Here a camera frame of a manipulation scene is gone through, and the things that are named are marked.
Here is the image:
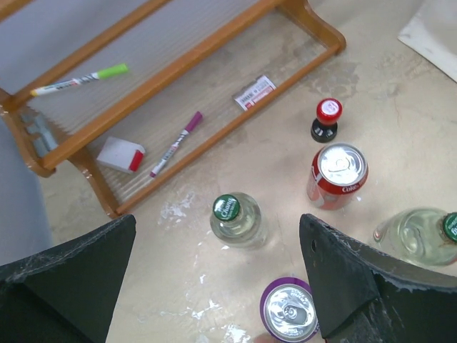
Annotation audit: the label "green capped marker pen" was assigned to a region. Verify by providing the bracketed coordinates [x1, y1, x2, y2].
[30, 64, 129, 97]

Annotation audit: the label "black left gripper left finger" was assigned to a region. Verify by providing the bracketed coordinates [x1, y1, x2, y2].
[1, 214, 136, 342]

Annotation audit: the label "wooden shelf rack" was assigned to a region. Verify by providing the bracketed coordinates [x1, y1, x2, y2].
[1, 1, 346, 218]

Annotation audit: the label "white red eraser box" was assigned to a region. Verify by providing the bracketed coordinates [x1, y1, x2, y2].
[96, 136, 146, 174]

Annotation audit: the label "red cola can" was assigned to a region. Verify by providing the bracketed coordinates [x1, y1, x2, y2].
[306, 142, 368, 211]

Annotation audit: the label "clear bottle green cap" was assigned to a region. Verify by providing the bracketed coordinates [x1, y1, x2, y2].
[370, 207, 456, 267]
[209, 192, 268, 249]

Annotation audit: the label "purple soda can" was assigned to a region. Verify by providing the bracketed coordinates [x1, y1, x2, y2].
[259, 277, 319, 342]

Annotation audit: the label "red black stamp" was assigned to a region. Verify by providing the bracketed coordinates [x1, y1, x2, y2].
[311, 98, 343, 143]

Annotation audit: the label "cream canvas tote bag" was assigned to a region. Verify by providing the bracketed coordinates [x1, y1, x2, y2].
[398, 0, 456, 80]

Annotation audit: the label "purple capped marker pen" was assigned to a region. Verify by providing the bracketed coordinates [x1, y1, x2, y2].
[150, 111, 203, 179]

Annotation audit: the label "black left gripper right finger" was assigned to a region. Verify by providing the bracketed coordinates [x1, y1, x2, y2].
[299, 214, 456, 342]

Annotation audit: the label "small white red label card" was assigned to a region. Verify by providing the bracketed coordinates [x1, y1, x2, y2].
[233, 75, 276, 111]

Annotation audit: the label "grey metal clips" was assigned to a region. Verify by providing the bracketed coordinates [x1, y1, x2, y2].
[21, 112, 58, 158]

